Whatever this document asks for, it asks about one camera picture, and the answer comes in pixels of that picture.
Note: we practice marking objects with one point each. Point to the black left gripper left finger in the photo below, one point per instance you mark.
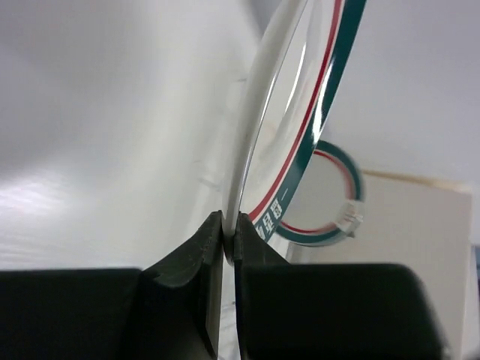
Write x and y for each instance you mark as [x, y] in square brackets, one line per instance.
[170, 310]

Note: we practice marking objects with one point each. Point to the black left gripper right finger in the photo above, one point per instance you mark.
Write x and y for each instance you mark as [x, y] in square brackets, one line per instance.
[329, 311]

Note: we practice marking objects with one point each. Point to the white plate green red rim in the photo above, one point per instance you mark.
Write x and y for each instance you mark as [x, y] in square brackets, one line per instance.
[289, 91]

